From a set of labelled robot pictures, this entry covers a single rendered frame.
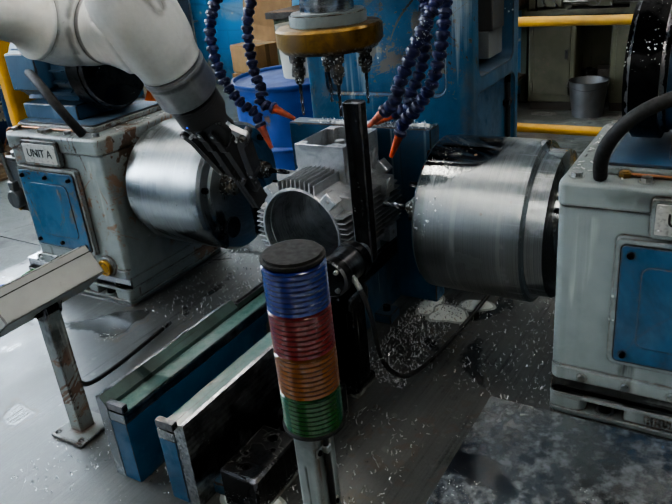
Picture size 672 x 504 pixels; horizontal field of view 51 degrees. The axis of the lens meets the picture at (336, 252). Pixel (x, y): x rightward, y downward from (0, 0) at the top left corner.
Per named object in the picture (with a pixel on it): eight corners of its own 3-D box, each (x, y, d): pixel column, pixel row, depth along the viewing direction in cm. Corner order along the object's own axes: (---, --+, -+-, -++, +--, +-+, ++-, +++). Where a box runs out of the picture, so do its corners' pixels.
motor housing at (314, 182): (322, 232, 142) (312, 142, 135) (406, 245, 133) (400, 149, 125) (263, 273, 127) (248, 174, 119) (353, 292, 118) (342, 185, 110)
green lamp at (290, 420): (305, 396, 74) (300, 360, 72) (355, 410, 71) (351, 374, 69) (273, 430, 69) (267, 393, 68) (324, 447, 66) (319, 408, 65)
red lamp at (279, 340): (295, 323, 70) (290, 283, 68) (347, 335, 67) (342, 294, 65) (260, 354, 66) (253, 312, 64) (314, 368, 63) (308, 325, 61)
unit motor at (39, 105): (87, 187, 177) (42, 13, 159) (184, 201, 161) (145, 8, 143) (-2, 225, 157) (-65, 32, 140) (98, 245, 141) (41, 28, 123)
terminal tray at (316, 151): (332, 162, 134) (329, 125, 131) (381, 166, 128) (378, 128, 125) (297, 182, 125) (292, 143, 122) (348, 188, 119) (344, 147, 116)
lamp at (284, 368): (300, 360, 72) (295, 323, 70) (351, 374, 69) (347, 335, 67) (267, 393, 68) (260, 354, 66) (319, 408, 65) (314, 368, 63)
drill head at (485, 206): (429, 242, 134) (423, 114, 124) (660, 275, 114) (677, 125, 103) (367, 301, 115) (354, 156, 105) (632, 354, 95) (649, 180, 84)
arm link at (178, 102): (162, 42, 100) (183, 75, 104) (129, 87, 96) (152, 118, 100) (211, 42, 95) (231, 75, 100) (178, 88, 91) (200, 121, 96)
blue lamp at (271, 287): (290, 283, 68) (284, 242, 66) (342, 294, 65) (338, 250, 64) (253, 312, 64) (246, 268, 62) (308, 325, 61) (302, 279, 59)
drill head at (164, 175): (173, 205, 167) (152, 102, 157) (300, 223, 149) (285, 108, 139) (93, 247, 148) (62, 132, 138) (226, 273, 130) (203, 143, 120)
